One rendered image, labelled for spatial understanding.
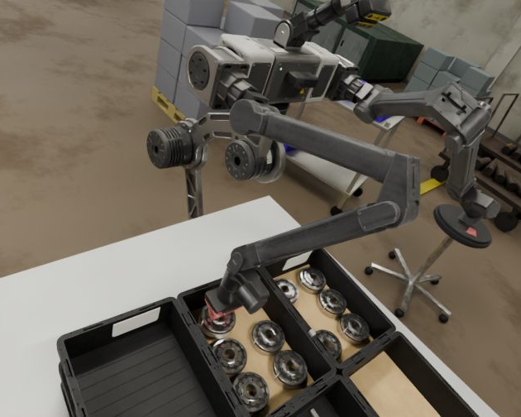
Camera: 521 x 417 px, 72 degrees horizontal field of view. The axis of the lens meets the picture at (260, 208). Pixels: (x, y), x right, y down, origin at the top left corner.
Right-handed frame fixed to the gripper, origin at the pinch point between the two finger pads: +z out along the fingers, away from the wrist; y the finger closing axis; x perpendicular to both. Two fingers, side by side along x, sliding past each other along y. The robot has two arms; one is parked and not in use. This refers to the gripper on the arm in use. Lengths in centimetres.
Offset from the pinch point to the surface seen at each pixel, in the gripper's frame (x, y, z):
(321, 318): -12.8, 35.7, 8.2
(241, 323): -2.4, 8.9, 8.0
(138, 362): 0.0, -22.9, 7.6
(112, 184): 167, 31, 94
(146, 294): 26.7, -8.3, 21.2
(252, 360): -13.7, 5.3, 7.8
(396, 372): -39, 46, 8
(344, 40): 414, 529, 49
